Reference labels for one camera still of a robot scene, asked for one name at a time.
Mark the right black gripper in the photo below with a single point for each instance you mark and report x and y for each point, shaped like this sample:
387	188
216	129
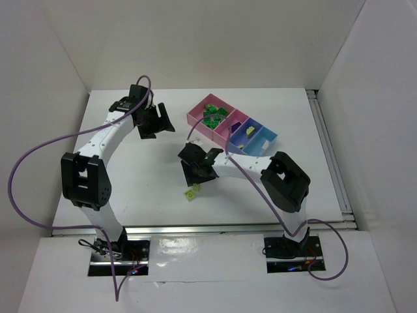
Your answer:
191	173

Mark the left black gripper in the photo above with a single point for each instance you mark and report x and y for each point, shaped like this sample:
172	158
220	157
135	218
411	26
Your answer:
156	120

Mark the long green lego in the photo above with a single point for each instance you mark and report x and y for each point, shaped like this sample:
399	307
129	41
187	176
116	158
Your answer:
210	123

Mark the dark blue lego brick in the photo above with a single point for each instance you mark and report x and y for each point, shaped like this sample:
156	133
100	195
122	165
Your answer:
235	126

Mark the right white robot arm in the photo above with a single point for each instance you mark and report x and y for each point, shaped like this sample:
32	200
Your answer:
279	180

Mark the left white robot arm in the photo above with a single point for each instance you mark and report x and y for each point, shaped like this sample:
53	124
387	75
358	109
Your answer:
84	174

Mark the small lime lego brick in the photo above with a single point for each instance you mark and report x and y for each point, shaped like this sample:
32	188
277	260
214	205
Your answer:
196	187

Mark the large pink container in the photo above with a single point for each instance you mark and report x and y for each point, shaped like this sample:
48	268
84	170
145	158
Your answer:
199	111

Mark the light blue container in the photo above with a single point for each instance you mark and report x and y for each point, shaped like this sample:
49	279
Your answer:
254	147

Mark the dark blue container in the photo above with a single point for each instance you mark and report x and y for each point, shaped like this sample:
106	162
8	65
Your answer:
239	136

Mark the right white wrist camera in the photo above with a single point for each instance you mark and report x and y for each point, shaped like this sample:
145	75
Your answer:
196	141

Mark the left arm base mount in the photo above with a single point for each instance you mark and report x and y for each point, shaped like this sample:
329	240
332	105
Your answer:
134	259

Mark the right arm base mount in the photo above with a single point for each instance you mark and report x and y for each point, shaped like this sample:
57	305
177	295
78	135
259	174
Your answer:
279	259

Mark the aluminium side rail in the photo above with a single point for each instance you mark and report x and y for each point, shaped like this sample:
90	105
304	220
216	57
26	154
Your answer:
341	194

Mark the aluminium front rail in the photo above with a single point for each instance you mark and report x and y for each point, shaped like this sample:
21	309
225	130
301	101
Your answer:
344	225

